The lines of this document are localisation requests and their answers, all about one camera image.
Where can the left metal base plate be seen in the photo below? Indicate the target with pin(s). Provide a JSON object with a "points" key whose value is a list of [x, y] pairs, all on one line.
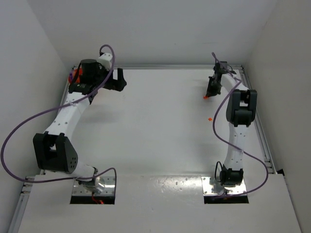
{"points": [[103, 186]]}

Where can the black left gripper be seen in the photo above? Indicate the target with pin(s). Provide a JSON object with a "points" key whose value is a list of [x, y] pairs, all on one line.
{"points": [[115, 81]]}

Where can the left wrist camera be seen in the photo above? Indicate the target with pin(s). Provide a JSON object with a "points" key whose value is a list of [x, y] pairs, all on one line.
{"points": [[106, 60]]}

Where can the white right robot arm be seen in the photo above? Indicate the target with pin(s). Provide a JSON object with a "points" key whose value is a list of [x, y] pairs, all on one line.
{"points": [[240, 113]]}

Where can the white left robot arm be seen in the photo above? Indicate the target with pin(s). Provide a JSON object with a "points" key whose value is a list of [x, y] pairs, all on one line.
{"points": [[53, 148]]}

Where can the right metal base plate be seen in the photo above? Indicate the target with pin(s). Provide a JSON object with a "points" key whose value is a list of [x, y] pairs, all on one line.
{"points": [[213, 188]]}

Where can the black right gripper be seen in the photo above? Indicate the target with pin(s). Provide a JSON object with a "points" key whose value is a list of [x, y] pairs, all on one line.
{"points": [[213, 84]]}

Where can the aluminium table edge rail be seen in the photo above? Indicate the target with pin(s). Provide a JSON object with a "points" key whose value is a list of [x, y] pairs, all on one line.
{"points": [[268, 158]]}

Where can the metal base plate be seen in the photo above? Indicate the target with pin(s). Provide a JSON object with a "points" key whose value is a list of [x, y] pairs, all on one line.
{"points": [[213, 188], [103, 186]]}

